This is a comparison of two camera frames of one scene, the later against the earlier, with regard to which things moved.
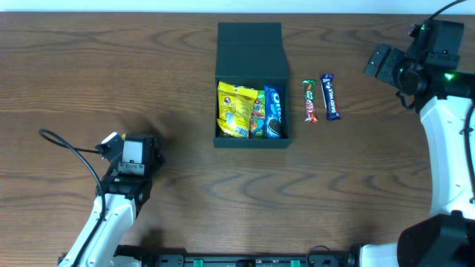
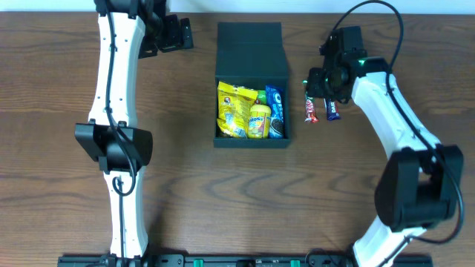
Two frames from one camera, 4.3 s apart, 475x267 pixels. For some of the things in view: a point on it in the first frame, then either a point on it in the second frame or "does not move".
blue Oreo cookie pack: (273, 103) does not move
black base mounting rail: (144, 256) does not move
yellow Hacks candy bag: (235, 104) does not move
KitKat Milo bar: (309, 87) does not move
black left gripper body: (156, 156) → (172, 33)
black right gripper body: (383, 63) → (316, 87)
